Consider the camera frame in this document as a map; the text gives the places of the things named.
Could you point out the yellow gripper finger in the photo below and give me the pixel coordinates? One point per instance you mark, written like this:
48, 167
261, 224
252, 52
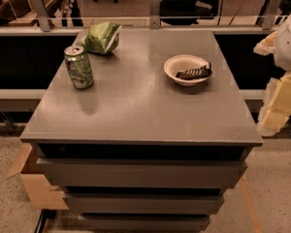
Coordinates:
276, 108
267, 45

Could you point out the dark rxbar chocolate bar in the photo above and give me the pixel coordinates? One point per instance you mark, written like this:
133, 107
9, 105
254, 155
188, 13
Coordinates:
196, 73

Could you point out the white paper bowl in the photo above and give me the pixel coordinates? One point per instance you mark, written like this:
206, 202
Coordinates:
181, 63

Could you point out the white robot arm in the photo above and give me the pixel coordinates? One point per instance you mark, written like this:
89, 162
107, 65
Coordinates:
282, 53

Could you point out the black office chair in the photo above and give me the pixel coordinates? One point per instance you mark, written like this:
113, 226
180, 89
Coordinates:
187, 12

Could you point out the green chip bag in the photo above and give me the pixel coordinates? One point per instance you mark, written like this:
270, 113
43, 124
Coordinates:
102, 38

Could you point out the green soda can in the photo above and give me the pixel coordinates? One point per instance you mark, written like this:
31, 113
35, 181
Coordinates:
78, 67

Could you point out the cardboard box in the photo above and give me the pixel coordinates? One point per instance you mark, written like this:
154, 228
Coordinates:
41, 193

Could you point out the right metal railing post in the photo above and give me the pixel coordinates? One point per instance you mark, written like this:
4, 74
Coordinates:
270, 14

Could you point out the metal railing post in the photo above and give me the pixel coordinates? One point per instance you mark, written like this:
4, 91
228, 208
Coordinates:
154, 16
42, 15
270, 14

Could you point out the middle metal railing post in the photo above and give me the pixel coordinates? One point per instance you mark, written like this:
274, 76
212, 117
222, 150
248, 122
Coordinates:
154, 16

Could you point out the left metal railing post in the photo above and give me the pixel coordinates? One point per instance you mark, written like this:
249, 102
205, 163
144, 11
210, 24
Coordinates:
42, 15

